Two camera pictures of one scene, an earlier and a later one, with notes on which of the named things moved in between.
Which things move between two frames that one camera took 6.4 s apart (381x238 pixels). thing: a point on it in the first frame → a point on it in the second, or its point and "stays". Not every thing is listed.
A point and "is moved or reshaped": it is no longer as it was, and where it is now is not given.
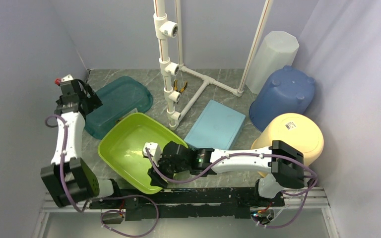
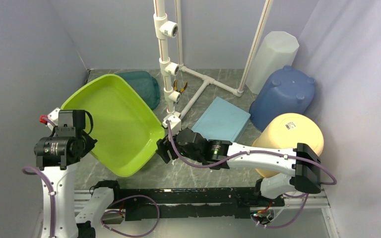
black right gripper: (156, 179) → (162, 147)
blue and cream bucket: (290, 91) stays
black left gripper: (94, 102) → (90, 142)
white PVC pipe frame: (165, 28) stays
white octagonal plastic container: (278, 50) stays
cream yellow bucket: (294, 130) stays
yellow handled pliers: (175, 88) stays
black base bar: (160, 203) stays
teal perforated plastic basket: (218, 128) stays
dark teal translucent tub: (120, 98) → (147, 86)
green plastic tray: (121, 143) is moved or reshaped
